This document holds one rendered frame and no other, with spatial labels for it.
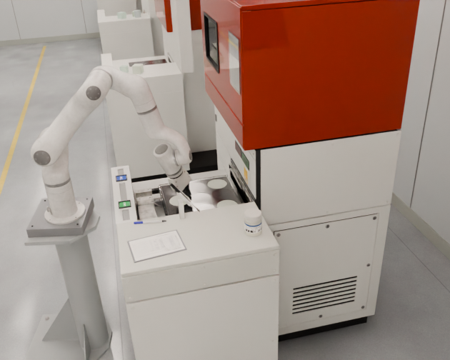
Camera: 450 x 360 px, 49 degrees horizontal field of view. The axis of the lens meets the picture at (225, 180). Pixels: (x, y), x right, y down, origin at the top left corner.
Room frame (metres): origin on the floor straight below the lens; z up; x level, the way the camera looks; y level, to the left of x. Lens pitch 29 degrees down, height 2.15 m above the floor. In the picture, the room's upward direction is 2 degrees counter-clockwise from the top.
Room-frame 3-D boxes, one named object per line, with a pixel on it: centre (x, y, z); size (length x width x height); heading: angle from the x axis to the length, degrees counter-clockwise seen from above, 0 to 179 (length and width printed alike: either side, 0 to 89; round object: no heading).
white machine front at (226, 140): (2.31, -0.05, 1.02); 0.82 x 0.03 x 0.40; 12
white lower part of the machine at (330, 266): (2.38, -0.39, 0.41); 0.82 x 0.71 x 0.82; 12
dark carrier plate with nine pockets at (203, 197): (2.07, 0.12, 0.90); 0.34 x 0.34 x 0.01; 12
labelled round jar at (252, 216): (1.67, -0.11, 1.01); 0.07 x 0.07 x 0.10
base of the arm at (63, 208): (2.02, 0.78, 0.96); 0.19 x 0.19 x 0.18
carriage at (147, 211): (2.00, 0.38, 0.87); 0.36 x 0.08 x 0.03; 12
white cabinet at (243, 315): (1.97, 0.21, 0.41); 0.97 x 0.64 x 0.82; 12
